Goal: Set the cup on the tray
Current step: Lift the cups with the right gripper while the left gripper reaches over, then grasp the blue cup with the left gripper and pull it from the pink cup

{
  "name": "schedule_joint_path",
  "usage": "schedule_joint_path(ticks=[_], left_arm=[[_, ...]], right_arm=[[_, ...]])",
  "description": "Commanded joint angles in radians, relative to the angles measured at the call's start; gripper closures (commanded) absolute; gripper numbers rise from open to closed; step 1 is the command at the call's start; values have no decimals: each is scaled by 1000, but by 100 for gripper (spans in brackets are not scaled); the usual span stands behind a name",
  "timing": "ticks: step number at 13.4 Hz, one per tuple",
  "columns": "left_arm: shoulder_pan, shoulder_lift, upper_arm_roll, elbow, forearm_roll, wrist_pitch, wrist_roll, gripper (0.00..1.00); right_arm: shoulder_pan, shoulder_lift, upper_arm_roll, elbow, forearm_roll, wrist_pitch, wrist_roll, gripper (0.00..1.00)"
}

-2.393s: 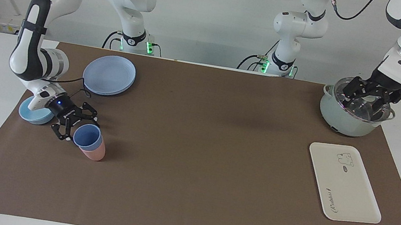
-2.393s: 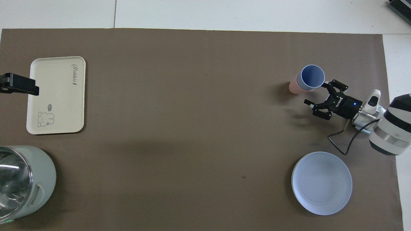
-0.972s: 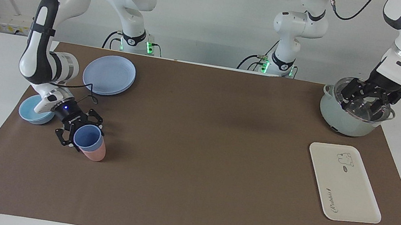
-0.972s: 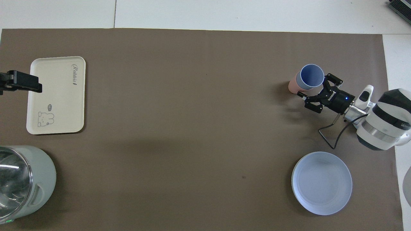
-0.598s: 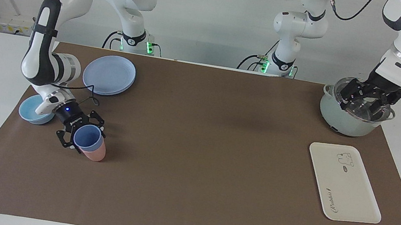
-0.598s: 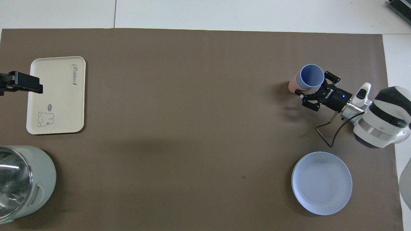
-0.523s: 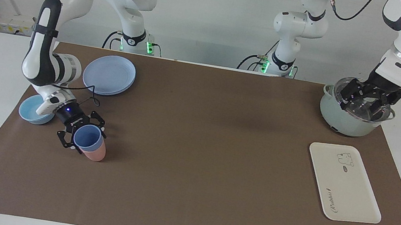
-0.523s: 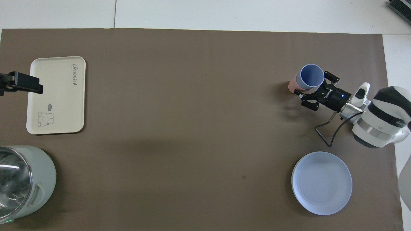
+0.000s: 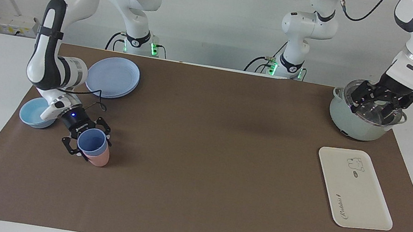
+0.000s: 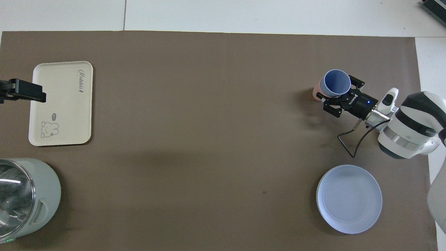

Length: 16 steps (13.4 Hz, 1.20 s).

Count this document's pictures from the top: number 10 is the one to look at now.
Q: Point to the brown table mat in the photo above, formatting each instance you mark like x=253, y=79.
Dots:
x=209, y=139

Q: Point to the cream rabbit print tray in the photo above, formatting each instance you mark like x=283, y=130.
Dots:
x=61, y=104

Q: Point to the dark grey ridged object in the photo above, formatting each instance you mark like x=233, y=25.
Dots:
x=435, y=7

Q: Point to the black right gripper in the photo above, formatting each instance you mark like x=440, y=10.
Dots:
x=360, y=104

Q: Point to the pink plastic cup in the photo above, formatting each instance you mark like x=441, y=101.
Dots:
x=316, y=93

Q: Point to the blue round plate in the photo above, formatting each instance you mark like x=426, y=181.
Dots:
x=348, y=198

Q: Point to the pale green cooking pot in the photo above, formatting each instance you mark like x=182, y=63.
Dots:
x=47, y=195

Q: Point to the blue plastic cup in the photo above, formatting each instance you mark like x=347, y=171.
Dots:
x=336, y=83

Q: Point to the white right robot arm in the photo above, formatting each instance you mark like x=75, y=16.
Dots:
x=411, y=129

